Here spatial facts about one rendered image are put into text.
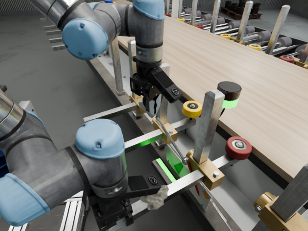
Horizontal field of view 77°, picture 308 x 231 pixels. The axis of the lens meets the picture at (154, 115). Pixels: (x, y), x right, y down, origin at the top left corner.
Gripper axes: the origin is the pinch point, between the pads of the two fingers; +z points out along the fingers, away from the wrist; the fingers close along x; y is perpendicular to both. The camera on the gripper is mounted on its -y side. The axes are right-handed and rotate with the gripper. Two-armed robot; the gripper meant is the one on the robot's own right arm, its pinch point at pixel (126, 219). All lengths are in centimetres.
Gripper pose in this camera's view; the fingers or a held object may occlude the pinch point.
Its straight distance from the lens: 62.0
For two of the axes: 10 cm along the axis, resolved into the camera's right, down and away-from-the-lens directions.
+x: 4.9, 5.5, -6.7
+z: -0.2, 7.8, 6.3
